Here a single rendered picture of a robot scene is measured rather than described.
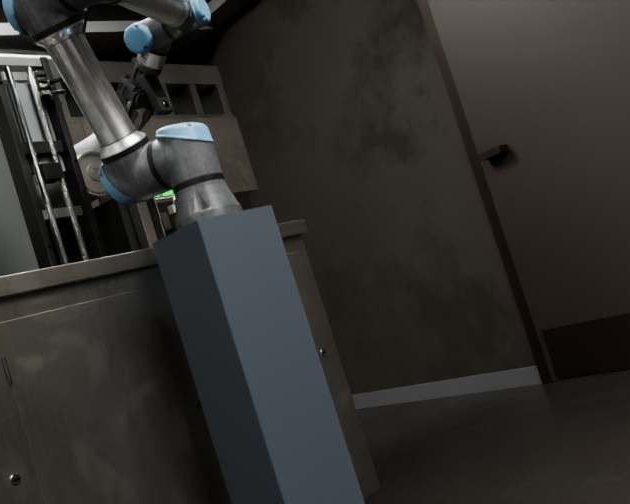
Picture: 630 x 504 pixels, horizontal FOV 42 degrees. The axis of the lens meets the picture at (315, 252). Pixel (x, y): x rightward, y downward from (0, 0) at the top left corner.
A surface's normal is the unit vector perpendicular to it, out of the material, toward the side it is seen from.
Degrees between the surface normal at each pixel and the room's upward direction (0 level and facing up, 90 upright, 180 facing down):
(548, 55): 90
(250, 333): 90
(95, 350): 90
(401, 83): 90
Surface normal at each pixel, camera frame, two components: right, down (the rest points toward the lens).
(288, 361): 0.61, -0.23
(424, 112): -0.73, 0.20
